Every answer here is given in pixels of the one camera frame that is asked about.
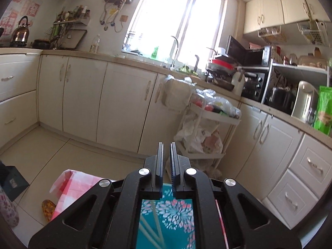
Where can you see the red paper wall decoration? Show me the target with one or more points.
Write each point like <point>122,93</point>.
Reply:
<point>15,15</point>

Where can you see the chrome faucet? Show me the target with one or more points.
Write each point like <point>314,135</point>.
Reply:
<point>176,46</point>

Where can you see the floral fabric bag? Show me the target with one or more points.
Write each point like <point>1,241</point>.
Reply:
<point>7,207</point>

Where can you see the white countertop shelf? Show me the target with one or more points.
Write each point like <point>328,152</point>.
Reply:
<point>298,68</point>

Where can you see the black toaster oven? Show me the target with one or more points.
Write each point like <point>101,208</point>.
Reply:
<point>255,84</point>

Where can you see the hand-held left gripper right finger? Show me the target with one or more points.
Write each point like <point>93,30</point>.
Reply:
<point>172,168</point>

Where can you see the white electric water pot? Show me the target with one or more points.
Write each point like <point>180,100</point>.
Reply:
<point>304,101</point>

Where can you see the grey rectangular tray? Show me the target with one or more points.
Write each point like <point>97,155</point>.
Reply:
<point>76,39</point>

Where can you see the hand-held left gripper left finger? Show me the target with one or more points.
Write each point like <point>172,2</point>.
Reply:
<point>161,166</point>

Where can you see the kitchen window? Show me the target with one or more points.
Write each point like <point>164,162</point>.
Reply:
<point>176,18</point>

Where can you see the crumpled white plastic bags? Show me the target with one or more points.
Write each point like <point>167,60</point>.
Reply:
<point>197,136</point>

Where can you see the clear bags of food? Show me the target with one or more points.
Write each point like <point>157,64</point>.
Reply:
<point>217,102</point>

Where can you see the cream base cabinets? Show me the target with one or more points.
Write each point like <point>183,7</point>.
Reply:
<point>83,96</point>

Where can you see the cream wall cabinets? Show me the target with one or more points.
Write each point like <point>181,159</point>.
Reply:
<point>272,7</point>

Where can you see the metal kettle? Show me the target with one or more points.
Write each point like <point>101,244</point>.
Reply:
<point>20,32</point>

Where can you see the black wok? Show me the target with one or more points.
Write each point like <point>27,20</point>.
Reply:
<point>42,44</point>

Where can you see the teal perforated utensil holder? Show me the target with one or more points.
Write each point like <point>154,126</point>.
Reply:
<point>168,225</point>

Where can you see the clear plastic bottle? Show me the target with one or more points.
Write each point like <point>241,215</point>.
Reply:
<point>95,44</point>

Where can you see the yellow floral slipper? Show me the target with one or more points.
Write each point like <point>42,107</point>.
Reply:
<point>48,209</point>

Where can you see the white rolling cart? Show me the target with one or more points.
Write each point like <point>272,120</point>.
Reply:
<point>223,120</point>

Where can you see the black microwave oven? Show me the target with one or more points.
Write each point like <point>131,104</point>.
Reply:
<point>254,55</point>

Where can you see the wall spice rack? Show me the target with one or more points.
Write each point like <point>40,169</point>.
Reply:
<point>72,20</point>

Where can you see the white hanging plastic bag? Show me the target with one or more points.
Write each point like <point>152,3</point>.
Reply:
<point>179,93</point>

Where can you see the red checked plastic tablecloth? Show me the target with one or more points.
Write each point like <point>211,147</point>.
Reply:
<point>75,184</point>

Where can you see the stack of pans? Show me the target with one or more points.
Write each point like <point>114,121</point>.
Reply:
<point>223,66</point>

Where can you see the dark blue dustpan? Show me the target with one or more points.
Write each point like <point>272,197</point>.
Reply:
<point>13,181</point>

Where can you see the green snack packet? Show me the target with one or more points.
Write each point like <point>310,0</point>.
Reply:
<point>324,109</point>

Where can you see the green dish soap bottle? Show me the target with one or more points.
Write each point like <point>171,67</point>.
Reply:
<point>155,53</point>

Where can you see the black toaster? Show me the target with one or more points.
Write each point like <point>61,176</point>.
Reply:
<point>281,98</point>

